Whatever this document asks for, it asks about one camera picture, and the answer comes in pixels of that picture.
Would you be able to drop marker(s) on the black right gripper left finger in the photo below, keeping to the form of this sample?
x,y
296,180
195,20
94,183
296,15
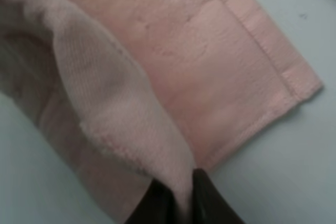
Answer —
x,y
156,207

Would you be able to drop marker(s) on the pink terry towel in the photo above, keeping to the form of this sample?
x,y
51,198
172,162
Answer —
x,y
129,91

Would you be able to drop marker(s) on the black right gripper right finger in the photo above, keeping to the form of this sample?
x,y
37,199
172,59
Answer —
x,y
209,206

